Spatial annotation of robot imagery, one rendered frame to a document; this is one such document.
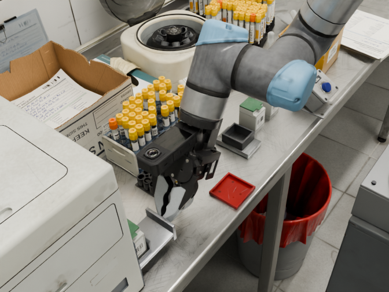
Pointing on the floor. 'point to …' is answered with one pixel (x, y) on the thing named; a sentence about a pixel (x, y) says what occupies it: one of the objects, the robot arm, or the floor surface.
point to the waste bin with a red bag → (298, 171)
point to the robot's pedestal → (361, 259)
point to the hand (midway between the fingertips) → (162, 218)
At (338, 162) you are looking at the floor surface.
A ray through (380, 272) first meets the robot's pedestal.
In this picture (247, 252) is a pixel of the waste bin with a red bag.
